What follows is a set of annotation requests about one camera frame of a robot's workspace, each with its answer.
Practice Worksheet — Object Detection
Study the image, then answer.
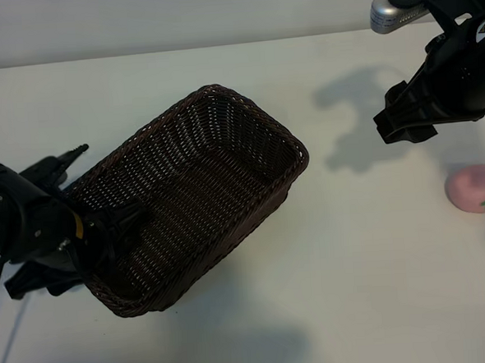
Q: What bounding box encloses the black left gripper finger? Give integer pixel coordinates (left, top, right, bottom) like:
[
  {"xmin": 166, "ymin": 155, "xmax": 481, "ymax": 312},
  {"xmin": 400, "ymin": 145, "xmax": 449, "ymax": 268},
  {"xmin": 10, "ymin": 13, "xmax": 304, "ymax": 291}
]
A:
[
  {"xmin": 82, "ymin": 197, "xmax": 152, "ymax": 250},
  {"xmin": 2, "ymin": 260, "xmax": 85, "ymax": 302}
]

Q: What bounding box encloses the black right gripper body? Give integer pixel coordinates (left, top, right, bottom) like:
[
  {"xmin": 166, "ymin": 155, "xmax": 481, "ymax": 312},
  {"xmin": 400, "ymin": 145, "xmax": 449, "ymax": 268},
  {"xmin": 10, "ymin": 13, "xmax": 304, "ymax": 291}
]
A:
[{"xmin": 403, "ymin": 12, "xmax": 485, "ymax": 126}]

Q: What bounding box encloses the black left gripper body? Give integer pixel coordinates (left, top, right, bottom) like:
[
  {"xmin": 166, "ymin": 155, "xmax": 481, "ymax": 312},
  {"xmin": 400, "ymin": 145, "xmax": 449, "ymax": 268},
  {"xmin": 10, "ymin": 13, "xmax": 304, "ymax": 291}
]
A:
[{"xmin": 2, "ymin": 173, "xmax": 99, "ymax": 279}]

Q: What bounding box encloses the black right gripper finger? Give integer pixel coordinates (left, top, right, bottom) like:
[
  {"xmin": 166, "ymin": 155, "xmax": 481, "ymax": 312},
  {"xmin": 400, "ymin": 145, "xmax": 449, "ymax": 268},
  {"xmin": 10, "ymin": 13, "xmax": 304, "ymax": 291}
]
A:
[
  {"xmin": 376, "ymin": 121, "xmax": 437, "ymax": 145},
  {"xmin": 371, "ymin": 78, "xmax": 432, "ymax": 127}
]

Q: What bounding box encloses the pink peach with green leaf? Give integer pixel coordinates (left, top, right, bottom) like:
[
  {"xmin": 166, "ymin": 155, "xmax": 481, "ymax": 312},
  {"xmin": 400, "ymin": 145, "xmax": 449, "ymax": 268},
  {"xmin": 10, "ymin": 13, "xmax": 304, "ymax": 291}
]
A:
[{"xmin": 442, "ymin": 162, "xmax": 485, "ymax": 216}]

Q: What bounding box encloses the dark brown wicker basket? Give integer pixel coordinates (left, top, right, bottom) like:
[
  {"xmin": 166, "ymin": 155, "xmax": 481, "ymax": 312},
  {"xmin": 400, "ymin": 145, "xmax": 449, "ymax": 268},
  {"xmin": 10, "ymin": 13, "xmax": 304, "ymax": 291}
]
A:
[{"xmin": 58, "ymin": 77, "xmax": 318, "ymax": 323}]

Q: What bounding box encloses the black left gripper wire bundle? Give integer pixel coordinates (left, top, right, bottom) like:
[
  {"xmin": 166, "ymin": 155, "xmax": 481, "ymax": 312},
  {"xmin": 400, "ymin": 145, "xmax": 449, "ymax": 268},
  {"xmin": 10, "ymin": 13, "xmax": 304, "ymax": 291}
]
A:
[{"xmin": 62, "ymin": 221, "xmax": 125, "ymax": 292}]

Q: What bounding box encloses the black left camera bracket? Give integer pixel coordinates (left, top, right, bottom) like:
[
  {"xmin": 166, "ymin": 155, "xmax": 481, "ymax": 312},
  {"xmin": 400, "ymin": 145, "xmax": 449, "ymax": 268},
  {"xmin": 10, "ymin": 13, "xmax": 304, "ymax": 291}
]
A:
[{"xmin": 18, "ymin": 153, "xmax": 73, "ymax": 191}]

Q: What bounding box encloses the black left camera cable plug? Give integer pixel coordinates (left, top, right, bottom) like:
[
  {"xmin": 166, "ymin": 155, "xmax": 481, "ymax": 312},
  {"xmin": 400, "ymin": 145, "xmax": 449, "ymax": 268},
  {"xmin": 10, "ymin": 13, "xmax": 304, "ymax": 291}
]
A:
[{"xmin": 57, "ymin": 143, "xmax": 90, "ymax": 165}]

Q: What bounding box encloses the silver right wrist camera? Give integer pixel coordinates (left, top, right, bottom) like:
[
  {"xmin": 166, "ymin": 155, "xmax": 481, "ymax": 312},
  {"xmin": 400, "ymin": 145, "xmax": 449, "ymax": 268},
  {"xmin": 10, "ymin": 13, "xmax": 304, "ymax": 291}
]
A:
[{"xmin": 367, "ymin": 0, "xmax": 432, "ymax": 34}]

